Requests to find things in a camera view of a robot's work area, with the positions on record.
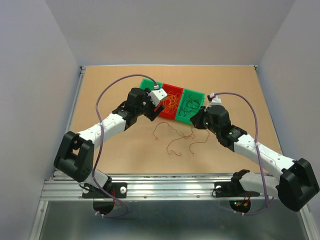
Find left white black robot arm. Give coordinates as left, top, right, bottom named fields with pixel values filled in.
left=53, top=87, right=168, bottom=197

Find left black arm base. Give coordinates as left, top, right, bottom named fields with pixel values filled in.
left=79, top=182, right=128, bottom=200

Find red plastic bin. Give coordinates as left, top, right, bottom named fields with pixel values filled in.
left=159, top=83, right=184, bottom=120

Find far green plastic bin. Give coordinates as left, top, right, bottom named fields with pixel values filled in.
left=175, top=88, right=205, bottom=125

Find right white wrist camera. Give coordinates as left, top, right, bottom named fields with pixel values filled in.
left=205, top=92, right=222, bottom=109

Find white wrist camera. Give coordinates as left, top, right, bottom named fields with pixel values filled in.
left=148, top=88, right=168, bottom=107
left=205, top=92, right=222, bottom=109

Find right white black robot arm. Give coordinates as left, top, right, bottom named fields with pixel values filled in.
left=190, top=105, right=320, bottom=212

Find green plastic bin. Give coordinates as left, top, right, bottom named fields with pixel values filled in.
left=175, top=88, right=205, bottom=125
left=139, top=78, right=155, bottom=91

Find dark brown wire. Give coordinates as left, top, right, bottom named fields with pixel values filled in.
left=178, top=98, right=202, bottom=118

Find near green plastic bin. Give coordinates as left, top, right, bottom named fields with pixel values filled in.
left=139, top=78, right=155, bottom=91

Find aluminium frame rail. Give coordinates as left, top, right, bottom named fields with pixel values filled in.
left=30, top=65, right=318, bottom=240

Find yellow red wire bundle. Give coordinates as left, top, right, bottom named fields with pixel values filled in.
left=152, top=121, right=211, bottom=157

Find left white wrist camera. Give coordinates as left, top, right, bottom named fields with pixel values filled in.
left=148, top=88, right=168, bottom=107

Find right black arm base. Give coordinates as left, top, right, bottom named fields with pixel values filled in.
left=211, top=169, right=261, bottom=198

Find orange red wires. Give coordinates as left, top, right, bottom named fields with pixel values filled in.
left=161, top=92, right=180, bottom=115

